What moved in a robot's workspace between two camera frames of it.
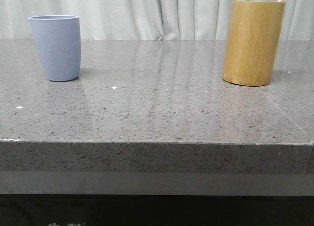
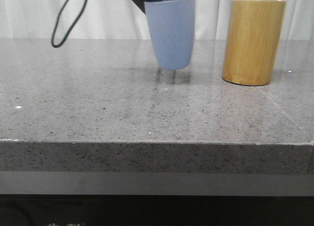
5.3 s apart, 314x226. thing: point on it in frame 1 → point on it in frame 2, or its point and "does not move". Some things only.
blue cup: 59,39 → 171,21
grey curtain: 148,15 does not move
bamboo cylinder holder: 252,42 does not move
